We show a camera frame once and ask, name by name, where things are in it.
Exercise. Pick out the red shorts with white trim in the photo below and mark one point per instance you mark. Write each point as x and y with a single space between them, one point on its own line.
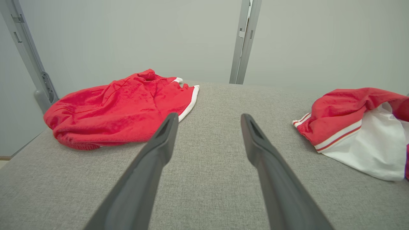
121 108

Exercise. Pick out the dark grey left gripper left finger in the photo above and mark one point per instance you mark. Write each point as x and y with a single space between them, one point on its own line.
137 188

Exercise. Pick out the red and white basketball jersey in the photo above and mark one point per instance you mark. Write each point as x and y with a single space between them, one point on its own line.
345 111

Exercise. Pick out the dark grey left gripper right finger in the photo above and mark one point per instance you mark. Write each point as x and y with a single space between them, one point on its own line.
281 191

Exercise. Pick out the grey metal partition post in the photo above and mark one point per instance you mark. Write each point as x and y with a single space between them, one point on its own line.
240 57
27 48

